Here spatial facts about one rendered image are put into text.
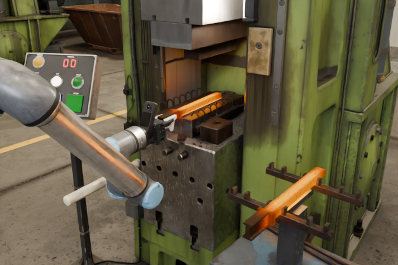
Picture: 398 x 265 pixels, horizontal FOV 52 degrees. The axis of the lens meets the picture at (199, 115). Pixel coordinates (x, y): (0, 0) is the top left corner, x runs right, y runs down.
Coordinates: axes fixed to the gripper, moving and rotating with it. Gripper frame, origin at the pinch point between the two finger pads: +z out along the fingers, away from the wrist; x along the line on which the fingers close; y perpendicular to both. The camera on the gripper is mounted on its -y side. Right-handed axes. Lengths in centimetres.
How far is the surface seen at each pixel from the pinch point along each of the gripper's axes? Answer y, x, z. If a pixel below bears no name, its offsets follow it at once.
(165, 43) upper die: -27.2, -5.0, 4.1
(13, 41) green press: 47, -441, 198
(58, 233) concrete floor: 101, -98, 3
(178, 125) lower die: 5.7, 0.7, 2.7
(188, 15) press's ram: -38.7, 6.2, 4.5
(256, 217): 3, 58, -39
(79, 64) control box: -15, -48, -4
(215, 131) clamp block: 3.9, 18.5, 2.6
